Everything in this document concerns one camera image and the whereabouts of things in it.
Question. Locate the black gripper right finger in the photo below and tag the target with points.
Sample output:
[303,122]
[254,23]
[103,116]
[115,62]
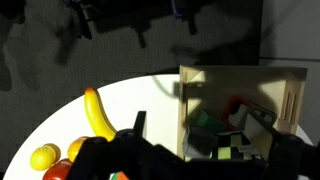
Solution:
[260,138]

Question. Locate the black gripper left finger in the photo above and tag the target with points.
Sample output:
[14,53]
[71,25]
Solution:
[140,124]

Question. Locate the green block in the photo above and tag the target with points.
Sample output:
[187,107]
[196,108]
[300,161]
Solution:
[208,120]

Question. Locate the orange block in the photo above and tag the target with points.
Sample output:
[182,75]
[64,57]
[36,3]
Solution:
[121,176]

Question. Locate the wooden tray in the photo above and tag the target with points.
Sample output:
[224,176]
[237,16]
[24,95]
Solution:
[233,80]

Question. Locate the black yellow checkered cube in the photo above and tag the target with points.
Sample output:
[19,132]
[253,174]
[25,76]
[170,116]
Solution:
[233,146]

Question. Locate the yellow banana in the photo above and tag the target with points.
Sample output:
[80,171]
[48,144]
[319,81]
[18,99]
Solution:
[96,115]

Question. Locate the yellow-orange round fruit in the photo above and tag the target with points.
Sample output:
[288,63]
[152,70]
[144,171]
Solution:
[75,148]

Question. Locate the red tomato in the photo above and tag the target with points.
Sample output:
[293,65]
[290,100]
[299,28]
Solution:
[58,170]

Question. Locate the yellow lemon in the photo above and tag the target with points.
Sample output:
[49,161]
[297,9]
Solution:
[42,158]

